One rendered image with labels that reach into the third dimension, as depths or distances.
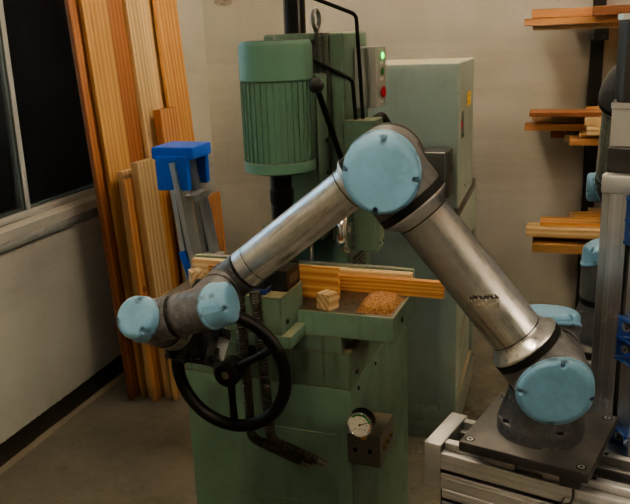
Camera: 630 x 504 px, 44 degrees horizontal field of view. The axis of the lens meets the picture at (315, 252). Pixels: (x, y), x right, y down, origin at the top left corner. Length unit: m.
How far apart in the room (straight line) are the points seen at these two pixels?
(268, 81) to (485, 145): 2.50
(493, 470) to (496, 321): 0.37
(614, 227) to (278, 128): 0.78
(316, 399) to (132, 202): 1.62
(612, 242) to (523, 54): 2.68
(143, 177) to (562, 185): 2.14
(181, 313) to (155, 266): 2.05
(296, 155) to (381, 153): 0.73
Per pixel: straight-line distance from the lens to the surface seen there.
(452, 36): 4.16
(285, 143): 1.82
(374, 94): 2.09
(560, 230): 3.75
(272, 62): 1.80
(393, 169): 1.12
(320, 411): 1.89
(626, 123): 1.50
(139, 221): 3.28
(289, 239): 1.34
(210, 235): 2.88
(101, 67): 3.32
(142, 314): 1.31
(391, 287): 1.88
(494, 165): 4.19
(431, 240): 1.16
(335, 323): 1.78
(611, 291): 1.54
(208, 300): 1.28
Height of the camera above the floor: 1.51
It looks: 16 degrees down
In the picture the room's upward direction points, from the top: 2 degrees counter-clockwise
